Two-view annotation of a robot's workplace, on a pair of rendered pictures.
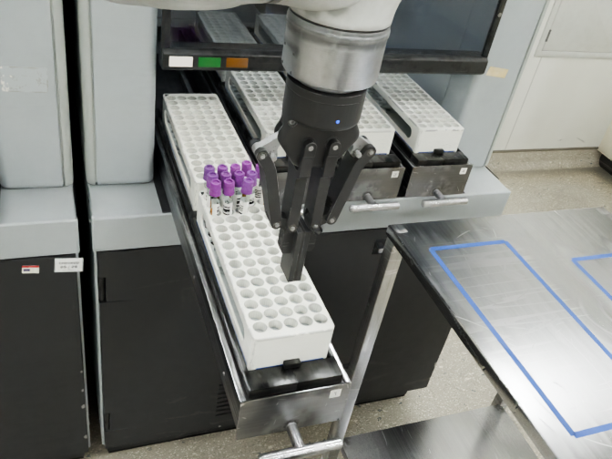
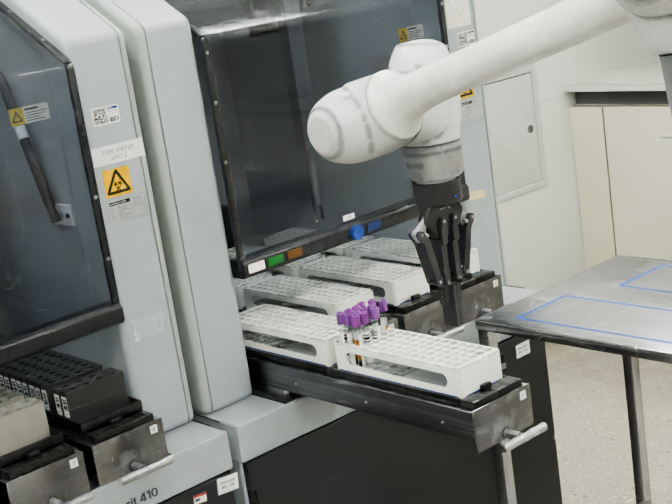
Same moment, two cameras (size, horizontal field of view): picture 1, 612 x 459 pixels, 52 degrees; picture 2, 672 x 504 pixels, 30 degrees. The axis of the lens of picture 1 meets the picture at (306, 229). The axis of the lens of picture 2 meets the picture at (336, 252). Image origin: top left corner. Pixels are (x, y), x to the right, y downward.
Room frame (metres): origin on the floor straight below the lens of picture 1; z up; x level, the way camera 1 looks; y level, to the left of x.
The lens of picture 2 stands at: (-1.25, 0.61, 1.53)
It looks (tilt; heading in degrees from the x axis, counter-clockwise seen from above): 14 degrees down; 347
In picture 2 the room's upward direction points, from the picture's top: 9 degrees counter-clockwise
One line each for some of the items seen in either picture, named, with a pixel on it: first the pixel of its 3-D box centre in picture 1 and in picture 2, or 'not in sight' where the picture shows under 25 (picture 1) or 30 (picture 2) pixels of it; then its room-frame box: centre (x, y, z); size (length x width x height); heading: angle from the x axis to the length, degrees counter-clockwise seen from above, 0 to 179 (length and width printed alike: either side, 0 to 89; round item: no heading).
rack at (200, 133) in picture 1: (206, 148); (295, 336); (0.93, 0.19, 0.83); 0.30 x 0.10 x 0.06; 26
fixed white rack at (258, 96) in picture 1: (268, 109); (308, 303); (1.12, 0.12, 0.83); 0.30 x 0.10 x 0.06; 26
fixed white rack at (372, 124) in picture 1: (339, 109); (362, 282); (1.19, -0.02, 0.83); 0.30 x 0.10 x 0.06; 26
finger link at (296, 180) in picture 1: (296, 181); (439, 251); (0.55, 0.02, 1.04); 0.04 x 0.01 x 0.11; 26
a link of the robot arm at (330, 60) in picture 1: (333, 47); (433, 160); (0.55, 0.01, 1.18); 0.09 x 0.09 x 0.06
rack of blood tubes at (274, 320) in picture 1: (256, 270); (415, 362); (0.64, 0.05, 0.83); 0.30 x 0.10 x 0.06; 26
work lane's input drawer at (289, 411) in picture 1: (229, 239); (365, 379); (0.76, 0.11, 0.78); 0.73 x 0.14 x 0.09; 26
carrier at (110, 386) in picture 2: not in sight; (95, 397); (0.79, 0.57, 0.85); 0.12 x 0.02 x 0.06; 116
